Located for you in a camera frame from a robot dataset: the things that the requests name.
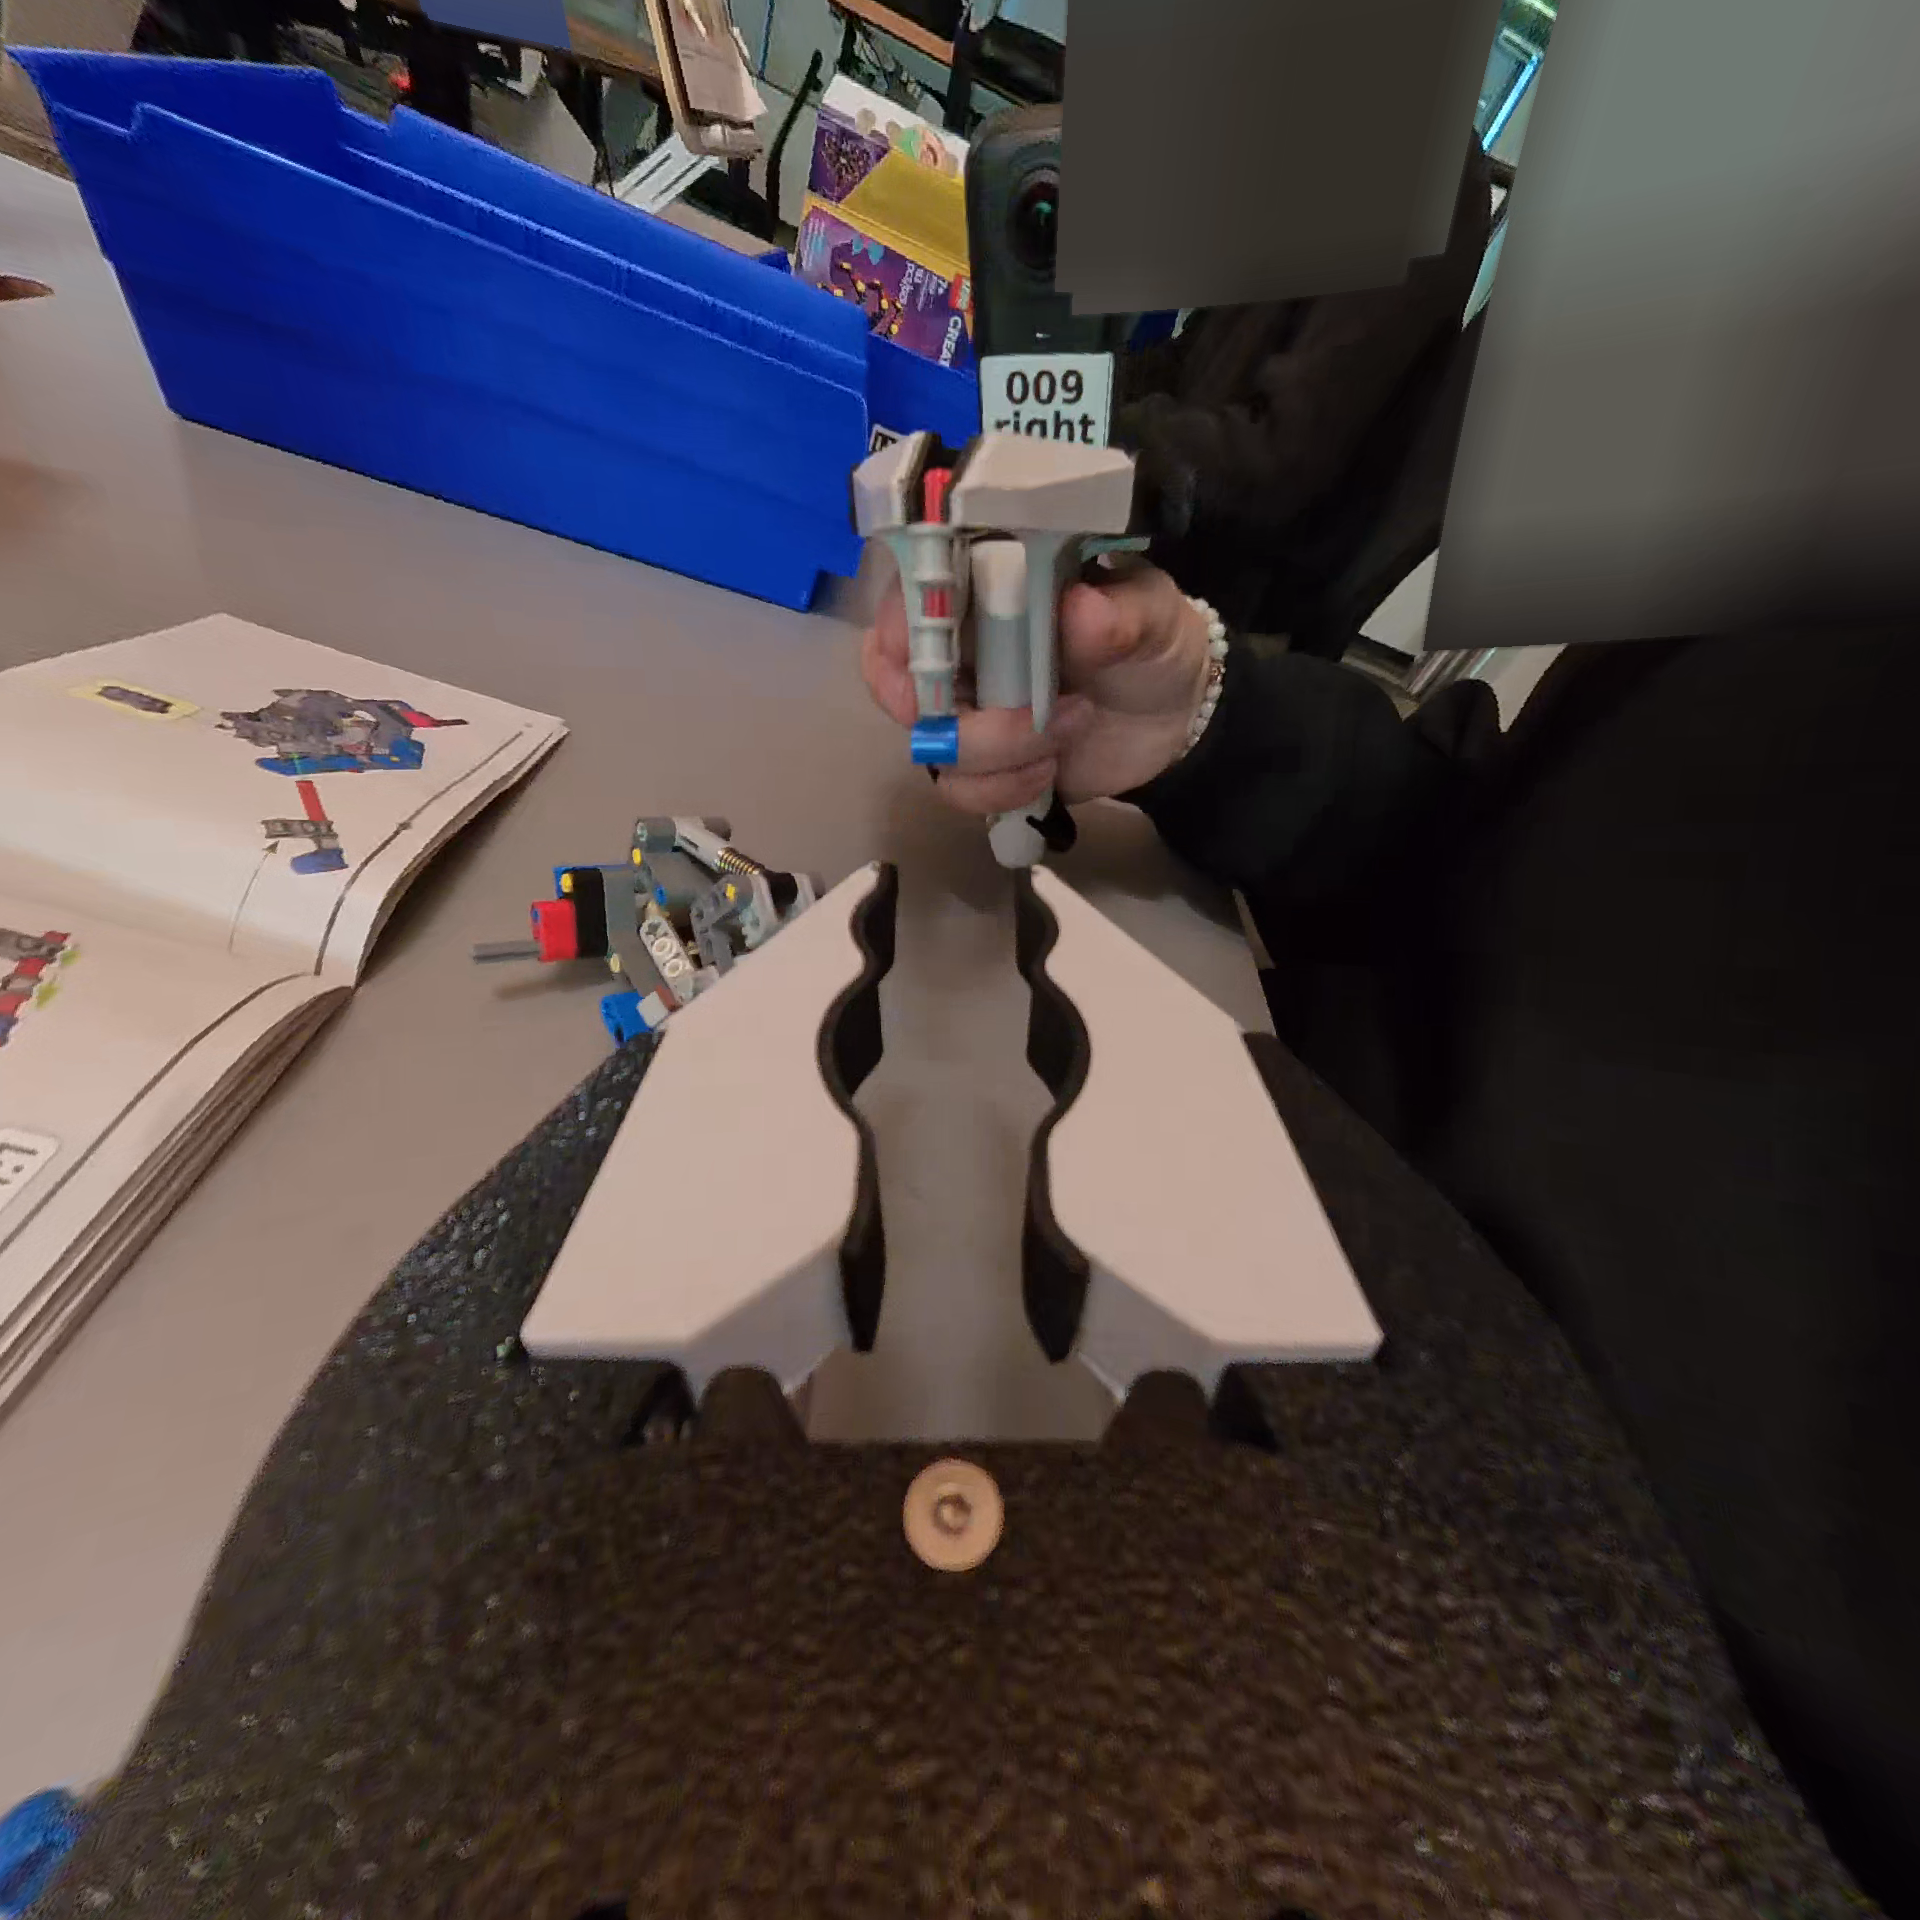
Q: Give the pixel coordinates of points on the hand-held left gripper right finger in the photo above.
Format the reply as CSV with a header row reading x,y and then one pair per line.
x,y
1214,1201

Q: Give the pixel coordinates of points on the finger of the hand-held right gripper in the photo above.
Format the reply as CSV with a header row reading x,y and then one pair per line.
x,y
1050,492
886,495

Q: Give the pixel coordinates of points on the wooden display board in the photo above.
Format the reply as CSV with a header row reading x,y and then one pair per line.
x,y
706,66

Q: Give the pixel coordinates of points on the purple yellow toy box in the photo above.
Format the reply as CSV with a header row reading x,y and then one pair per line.
x,y
886,225

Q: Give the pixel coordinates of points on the person's right hand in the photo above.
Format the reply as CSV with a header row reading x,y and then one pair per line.
x,y
1125,674

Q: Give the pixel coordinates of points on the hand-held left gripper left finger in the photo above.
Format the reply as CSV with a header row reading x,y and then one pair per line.
x,y
691,1201

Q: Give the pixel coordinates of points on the lego vehicle assembly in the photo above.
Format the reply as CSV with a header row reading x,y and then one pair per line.
x,y
676,916

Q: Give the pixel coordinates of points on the open lego instruction booklet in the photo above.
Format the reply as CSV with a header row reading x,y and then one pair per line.
x,y
182,840

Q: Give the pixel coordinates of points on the red axle lego subassembly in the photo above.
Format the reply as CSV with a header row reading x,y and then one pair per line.
x,y
932,661

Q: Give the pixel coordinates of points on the brown wooden stick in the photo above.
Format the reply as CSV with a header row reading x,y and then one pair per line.
x,y
25,290

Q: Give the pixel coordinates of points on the blue plastic bin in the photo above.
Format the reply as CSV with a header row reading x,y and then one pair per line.
x,y
452,329

